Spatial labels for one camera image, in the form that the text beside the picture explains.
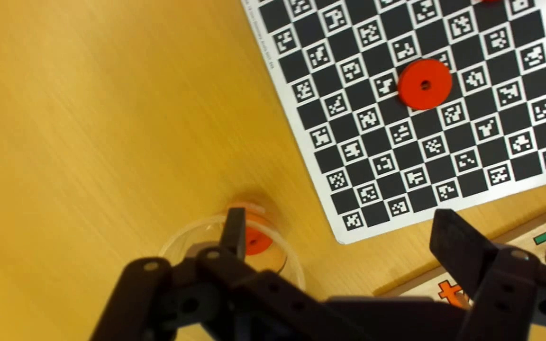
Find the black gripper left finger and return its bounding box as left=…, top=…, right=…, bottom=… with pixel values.
left=88, top=206, right=363, bottom=341

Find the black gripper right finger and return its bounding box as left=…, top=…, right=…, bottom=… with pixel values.
left=428, top=208, right=546, bottom=341

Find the clear plastic cup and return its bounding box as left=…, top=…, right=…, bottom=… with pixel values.
left=157, top=202, right=306, bottom=299

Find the black white checkerboard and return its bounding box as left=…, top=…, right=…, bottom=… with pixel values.
left=240, top=0, right=546, bottom=246

